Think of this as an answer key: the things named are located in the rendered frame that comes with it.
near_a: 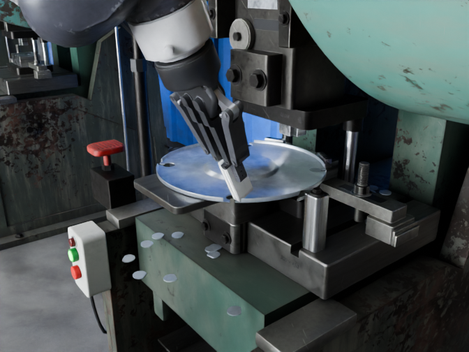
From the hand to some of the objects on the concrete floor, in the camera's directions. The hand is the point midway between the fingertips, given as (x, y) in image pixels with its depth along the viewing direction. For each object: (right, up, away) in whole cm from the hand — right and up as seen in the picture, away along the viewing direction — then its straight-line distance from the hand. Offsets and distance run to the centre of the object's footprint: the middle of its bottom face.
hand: (236, 177), depth 69 cm
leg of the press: (+38, -73, +39) cm, 91 cm away
